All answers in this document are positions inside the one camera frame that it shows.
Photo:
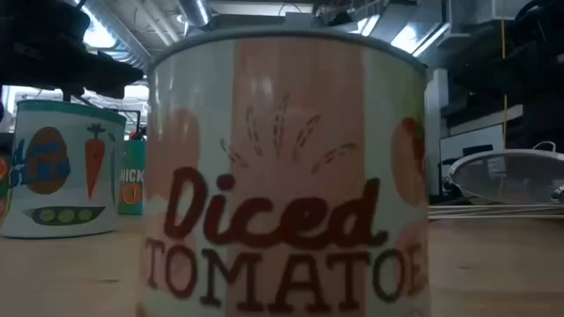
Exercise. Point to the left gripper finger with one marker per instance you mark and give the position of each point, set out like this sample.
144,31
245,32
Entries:
101,92
114,72

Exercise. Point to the mixed vegetables tin can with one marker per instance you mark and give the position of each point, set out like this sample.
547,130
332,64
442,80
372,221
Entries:
57,176

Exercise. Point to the teal chicken tin can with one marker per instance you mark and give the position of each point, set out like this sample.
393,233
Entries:
132,193

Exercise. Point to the diced tomatoes tin can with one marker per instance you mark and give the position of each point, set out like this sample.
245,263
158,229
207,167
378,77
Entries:
282,176

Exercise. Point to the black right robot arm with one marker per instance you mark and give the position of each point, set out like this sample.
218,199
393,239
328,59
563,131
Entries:
542,11

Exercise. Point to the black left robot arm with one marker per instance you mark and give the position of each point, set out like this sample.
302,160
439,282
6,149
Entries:
39,19

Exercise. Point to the ceiling light panel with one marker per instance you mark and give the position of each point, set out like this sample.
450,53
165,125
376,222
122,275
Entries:
418,39

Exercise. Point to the large metal mesh strainer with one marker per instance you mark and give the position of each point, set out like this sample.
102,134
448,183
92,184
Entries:
506,176

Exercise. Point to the medium metal mesh strainer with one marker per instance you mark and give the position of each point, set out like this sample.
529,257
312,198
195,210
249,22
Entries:
557,193

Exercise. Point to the ribbed silver ceiling duct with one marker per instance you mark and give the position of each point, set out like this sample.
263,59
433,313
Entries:
128,44

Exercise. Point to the white wall screen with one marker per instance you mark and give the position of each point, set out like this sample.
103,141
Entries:
471,136

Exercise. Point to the smooth silver ceiling duct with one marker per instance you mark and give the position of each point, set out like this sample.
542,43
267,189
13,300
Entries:
194,11

